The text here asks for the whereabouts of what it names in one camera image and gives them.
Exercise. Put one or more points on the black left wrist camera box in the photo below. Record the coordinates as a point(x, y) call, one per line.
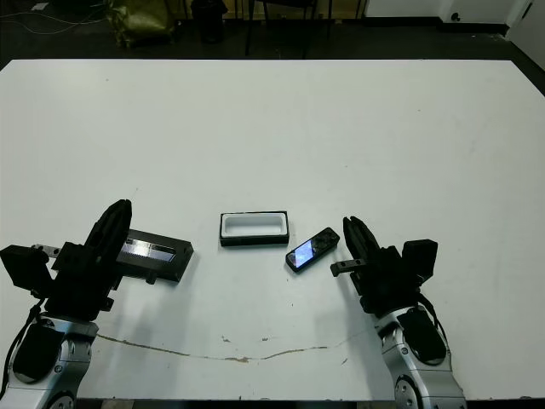
point(25, 268)

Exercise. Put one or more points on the black box base white insert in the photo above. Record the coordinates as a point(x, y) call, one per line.
point(255, 239)

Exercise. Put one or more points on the black waste bin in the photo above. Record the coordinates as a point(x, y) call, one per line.
point(206, 21)

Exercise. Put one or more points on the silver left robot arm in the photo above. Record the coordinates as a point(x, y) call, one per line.
point(51, 366)

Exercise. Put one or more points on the black metal chair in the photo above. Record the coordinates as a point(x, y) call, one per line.
point(304, 25)

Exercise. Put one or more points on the small black round wheel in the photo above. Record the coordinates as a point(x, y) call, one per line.
point(456, 17)

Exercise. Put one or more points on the black box lid with window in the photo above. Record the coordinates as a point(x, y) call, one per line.
point(170, 264)

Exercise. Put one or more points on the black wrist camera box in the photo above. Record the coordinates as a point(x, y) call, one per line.
point(419, 257)
point(25, 268)

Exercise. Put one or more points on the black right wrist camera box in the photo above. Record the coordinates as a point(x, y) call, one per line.
point(419, 257)

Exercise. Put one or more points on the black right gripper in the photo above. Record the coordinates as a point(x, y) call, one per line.
point(383, 281)

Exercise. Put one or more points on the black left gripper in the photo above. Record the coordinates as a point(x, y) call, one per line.
point(76, 289)

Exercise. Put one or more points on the crumpled plastic bag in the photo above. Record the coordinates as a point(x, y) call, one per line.
point(140, 23)

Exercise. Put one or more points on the black handheld camera with screen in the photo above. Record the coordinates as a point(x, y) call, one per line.
point(313, 251)

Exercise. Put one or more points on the white paper sheet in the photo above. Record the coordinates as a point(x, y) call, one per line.
point(40, 6)

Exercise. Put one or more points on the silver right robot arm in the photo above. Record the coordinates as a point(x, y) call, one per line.
point(421, 375)

